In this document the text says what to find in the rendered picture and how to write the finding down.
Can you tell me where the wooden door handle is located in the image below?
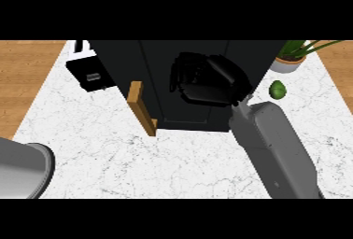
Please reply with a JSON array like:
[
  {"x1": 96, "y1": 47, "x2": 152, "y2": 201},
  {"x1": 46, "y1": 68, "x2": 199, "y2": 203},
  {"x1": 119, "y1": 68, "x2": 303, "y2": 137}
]
[{"x1": 127, "y1": 80, "x2": 158, "y2": 137}]

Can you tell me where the potted green plant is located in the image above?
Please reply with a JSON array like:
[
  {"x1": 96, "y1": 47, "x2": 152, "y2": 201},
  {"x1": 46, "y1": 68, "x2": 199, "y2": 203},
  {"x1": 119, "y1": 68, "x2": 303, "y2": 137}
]
[{"x1": 269, "y1": 40, "x2": 344, "y2": 75}]

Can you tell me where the green avocado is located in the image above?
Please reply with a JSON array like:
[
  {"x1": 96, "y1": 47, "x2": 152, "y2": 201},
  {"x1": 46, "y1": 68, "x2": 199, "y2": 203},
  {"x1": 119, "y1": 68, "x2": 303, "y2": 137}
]
[{"x1": 267, "y1": 79, "x2": 288, "y2": 101}]

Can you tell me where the dark grey cabinet door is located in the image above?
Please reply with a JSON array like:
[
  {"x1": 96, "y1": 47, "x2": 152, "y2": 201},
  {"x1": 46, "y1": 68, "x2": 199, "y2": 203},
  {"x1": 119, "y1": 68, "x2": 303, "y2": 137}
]
[{"x1": 88, "y1": 40, "x2": 288, "y2": 133}]

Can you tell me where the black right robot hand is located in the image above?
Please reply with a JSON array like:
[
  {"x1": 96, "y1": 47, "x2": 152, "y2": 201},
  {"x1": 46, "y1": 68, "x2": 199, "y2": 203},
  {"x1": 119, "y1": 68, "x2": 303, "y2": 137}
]
[{"x1": 168, "y1": 51, "x2": 254, "y2": 108}]

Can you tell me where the black toaster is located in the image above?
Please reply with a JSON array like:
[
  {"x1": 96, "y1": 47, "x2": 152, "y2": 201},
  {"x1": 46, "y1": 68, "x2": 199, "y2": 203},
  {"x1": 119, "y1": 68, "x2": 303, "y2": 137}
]
[{"x1": 65, "y1": 40, "x2": 117, "y2": 93}]

